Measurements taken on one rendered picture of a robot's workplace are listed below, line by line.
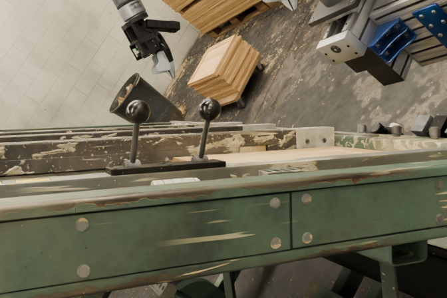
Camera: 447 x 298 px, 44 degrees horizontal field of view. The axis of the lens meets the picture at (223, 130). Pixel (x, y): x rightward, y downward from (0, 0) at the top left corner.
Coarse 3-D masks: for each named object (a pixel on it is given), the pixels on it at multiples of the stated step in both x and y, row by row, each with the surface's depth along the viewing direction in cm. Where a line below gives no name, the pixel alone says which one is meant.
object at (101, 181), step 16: (272, 160) 104; (288, 160) 103; (304, 160) 102; (320, 160) 103; (336, 160) 105; (352, 160) 106; (368, 160) 108; (384, 160) 109; (400, 160) 111; (416, 160) 113; (64, 176) 88; (80, 176) 88; (96, 176) 87; (112, 176) 88; (128, 176) 89; (144, 176) 90; (160, 176) 91; (176, 176) 92; (192, 176) 93; (208, 176) 94; (224, 176) 95; (240, 176) 97; (0, 192) 81; (16, 192) 82; (32, 192) 83; (48, 192) 84; (64, 192) 85
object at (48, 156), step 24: (0, 144) 121; (24, 144) 123; (48, 144) 125; (72, 144) 127; (96, 144) 129; (120, 144) 132; (144, 144) 134; (168, 144) 136; (192, 144) 139; (216, 144) 142; (240, 144) 144; (264, 144) 147; (288, 144) 150; (312, 144) 153; (0, 168) 121; (24, 168) 123; (48, 168) 125; (72, 168) 127; (96, 168) 129
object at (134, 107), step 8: (128, 104) 86; (136, 104) 85; (144, 104) 85; (128, 112) 85; (136, 112) 84; (144, 112) 85; (136, 120) 85; (144, 120) 85; (136, 128) 87; (136, 136) 88; (136, 144) 89; (136, 152) 90; (128, 160) 91; (136, 160) 91
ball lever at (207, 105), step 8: (200, 104) 90; (208, 104) 89; (216, 104) 90; (200, 112) 90; (208, 112) 89; (216, 112) 90; (208, 120) 91; (208, 128) 92; (200, 144) 94; (200, 152) 95; (192, 160) 96; (200, 160) 95; (208, 160) 96
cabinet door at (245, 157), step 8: (248, 152) 143; (256, 152) 143; (264, 152) 142; (272, 152) 142; (280, 152) 142; (288, 152) 142; (296, 152) 143; (304, 152) 143; (312, 152) 142; (320, 152) 142; (328, 152) 141; (336, 152) 140; (344, 152) 140; (352, 152) 139; (360, 152) 137; (368, 152) 135; (176, 160) 133; (184, 160) 128; (224, 160) 128; (232, 160) 128; (240, 160) 128; (248, 160) 127; (256, 160) 127; (264, 160) 126
